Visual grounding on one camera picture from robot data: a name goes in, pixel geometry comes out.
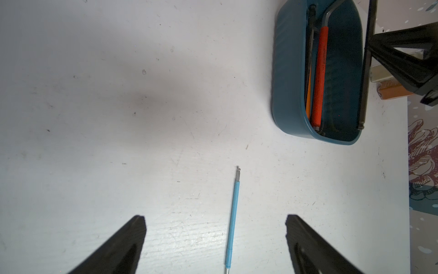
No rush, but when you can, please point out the red hex key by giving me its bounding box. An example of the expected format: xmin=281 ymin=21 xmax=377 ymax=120
xmin=310 ymin=0 xmax=344 ymax=131

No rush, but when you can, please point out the orange spice bottle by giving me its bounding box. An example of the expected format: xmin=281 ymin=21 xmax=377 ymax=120
xmin=377 ymin=79 xmax=413 ymax=100

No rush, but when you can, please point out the pale spice bottle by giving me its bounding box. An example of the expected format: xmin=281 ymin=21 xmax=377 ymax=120
xmin=370 ymin=50 xmax=423 ymax=83

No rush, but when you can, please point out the short black hex key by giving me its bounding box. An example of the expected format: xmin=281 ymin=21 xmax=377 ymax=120
xmin=357 ymin=0 xmax=378 ymax=130

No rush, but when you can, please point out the teal plastic storage box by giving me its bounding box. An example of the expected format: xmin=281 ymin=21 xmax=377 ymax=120
xmin=271 ymin=1 xmax=363 ymax=145

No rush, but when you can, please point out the long black hex key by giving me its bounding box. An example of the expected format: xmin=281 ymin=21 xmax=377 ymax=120
xmin=305 ymin=4 xmax=317 ymax=102

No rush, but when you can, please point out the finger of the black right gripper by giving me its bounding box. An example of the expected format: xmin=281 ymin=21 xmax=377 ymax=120
xmin=367 ymin=22 xmax=438 ymax=96

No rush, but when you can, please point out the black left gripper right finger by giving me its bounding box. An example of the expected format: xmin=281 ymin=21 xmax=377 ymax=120
xmin=286 ymin=215 xmax=361 ymax=274

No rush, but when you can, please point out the light blue hex key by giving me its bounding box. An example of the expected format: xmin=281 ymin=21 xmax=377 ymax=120
xmin=225 ymin=166 xmax=241 ymax=274

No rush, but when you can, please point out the orange hex key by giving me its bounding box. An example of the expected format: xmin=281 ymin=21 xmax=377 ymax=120
xmin=305 ymin=71 xmax=311 ymax=119

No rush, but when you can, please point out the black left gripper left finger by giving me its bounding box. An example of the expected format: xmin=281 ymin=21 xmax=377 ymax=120
xmin=70 ymin=215 xmax=147 ymax=274

